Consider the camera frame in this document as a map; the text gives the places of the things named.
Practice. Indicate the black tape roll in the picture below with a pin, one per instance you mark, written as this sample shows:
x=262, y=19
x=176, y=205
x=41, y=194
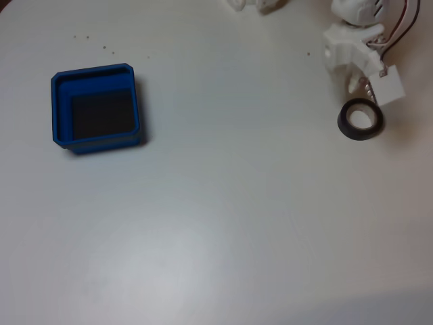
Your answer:
x=343, y=127

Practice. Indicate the black pad box liner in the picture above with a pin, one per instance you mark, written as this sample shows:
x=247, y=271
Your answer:
x=101, y=115

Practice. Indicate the blue plastic box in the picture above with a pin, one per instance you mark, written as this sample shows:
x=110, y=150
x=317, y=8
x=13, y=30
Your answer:
x=61, y=111

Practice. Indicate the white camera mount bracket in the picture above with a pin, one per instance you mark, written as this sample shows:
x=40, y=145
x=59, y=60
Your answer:
x=370, y=57

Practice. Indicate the white square camera box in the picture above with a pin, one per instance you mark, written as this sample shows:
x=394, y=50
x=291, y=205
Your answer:
x=387, y=86

